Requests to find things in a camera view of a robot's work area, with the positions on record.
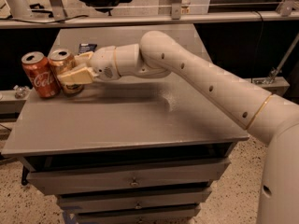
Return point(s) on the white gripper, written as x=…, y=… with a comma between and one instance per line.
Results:
x=104, y=62

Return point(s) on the orange soda can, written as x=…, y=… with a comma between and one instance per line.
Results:
x=62, y=60

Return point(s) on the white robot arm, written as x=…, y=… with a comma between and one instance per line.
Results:
x=268, y=117

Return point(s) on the red coke can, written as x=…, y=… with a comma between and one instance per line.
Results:
x=37, y=67

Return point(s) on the dark blue snack packet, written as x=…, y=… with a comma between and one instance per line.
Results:
x=86, y=47

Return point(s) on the small clear glass object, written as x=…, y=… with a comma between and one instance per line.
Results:
x=21, y=91

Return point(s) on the grey drawer cabinet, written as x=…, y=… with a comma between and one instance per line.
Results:
x=125, y=122

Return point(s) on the top grey drawer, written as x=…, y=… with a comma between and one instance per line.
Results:
x=128, y=176

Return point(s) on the grey drawer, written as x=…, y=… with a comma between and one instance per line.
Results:
x=139, y=216
x=135, y=200
x=128, y=176

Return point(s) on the middle grey drawer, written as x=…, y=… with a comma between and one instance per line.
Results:
x=135, y=200

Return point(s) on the bottom grey drawer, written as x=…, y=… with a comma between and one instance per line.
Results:
x=139, y=216

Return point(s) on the grey metal rail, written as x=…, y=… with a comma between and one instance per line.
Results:
x=82, y=21

